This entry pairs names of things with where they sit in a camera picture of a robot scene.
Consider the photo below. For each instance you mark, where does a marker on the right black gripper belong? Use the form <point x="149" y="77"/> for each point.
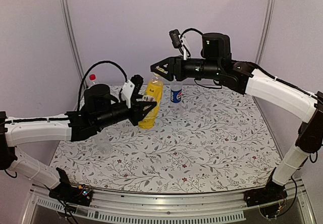
<point x="171" y="69"/>

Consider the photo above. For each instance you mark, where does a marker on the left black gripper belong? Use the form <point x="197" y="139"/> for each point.
<point x="138" y="114"/>

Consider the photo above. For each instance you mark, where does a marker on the Pepsi bottle blue label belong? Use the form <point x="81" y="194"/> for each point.
<point x="176" y="91"/>

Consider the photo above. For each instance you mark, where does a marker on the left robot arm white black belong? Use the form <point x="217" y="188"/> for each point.
<point x="100" y="110"/>

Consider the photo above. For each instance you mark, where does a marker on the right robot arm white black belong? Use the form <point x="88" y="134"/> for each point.
<point x="216" y="63"/>

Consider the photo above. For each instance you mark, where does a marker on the clear empty plastic bottle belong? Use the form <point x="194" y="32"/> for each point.
<point x="102" y="142"/>

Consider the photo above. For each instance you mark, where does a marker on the red-capped clear bottle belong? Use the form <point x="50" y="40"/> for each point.
<point x="92" y="80"/>

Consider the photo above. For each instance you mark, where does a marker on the floral patterned table mat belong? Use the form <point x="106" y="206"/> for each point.
<point x="219" y="142"/>

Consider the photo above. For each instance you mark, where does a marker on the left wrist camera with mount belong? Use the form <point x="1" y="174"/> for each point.
<point x="130" y="89"/>

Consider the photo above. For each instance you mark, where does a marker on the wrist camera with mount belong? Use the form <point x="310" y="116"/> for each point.
<point x="179" y="42"/>
<point x="130" y="89"/>

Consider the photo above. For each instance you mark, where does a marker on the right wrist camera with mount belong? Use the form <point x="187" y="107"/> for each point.
<point x="179" y="42"/>

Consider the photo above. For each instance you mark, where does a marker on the left aluminium corner post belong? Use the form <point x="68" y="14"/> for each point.
<point x="71" y="38"/>

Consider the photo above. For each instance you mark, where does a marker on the aluminium corner post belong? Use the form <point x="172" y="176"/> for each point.
<point x="71" y="38"/>
<point x="265" y="30"/>

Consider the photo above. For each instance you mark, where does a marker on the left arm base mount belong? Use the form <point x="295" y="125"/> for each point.
<point x="65" y="192"/>

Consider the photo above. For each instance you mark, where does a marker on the right aluminium corner post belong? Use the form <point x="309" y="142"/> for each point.
<point x="265" y="30"/>

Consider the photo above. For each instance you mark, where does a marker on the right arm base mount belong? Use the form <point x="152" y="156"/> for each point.
<point x="271" y="192"/>

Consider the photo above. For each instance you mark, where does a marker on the aluminium front rail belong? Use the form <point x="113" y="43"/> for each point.
<point x="112" y="206"/>

